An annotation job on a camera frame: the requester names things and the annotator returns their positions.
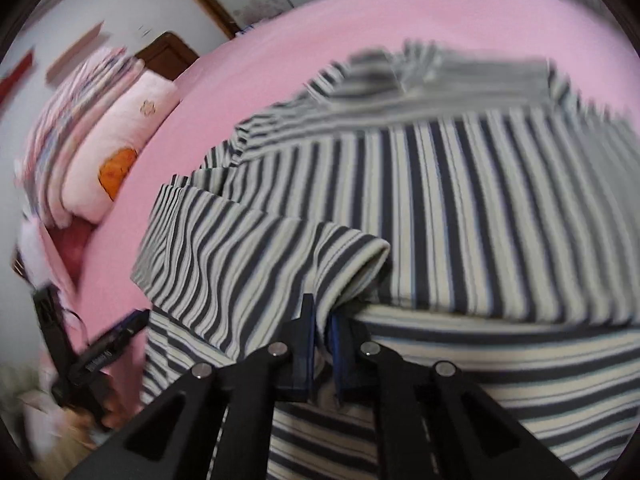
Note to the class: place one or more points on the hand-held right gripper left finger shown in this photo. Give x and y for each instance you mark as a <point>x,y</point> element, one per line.
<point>302,355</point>

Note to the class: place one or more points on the dark wooden headboard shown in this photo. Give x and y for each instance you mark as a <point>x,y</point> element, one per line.
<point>167,55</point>

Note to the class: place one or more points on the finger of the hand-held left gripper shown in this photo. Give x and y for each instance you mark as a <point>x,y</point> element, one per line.
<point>129,327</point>

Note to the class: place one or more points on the pink pillow with orange print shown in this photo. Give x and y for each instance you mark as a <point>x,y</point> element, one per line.
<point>120,130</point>

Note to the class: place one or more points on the bed with pink blanket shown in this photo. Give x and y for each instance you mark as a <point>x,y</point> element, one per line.
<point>325,25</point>

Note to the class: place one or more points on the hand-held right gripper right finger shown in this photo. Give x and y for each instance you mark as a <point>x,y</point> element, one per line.
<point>342,355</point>

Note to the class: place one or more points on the folded pink striped quilt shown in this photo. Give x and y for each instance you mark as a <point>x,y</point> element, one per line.
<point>75,110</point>

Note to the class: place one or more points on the red wall shelf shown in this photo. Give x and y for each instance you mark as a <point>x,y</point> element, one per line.
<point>15,77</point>

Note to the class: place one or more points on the black and white striped shirt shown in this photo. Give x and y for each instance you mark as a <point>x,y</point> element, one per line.
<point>425,185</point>

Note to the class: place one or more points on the light wooden wall shelf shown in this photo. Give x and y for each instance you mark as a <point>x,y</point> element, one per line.
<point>75,52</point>

